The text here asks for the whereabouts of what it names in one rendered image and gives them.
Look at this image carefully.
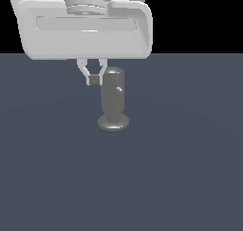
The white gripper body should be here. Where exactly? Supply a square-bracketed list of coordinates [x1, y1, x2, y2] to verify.
[10, 0, 154, 62]

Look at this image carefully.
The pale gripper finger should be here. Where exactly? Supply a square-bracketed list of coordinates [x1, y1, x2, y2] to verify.
[76, 58, 96, 87]
[94, 58, 109, 87]

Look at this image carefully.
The grey cylindrical peg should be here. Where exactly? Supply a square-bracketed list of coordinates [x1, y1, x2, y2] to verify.
[97, 66, 130, 132]

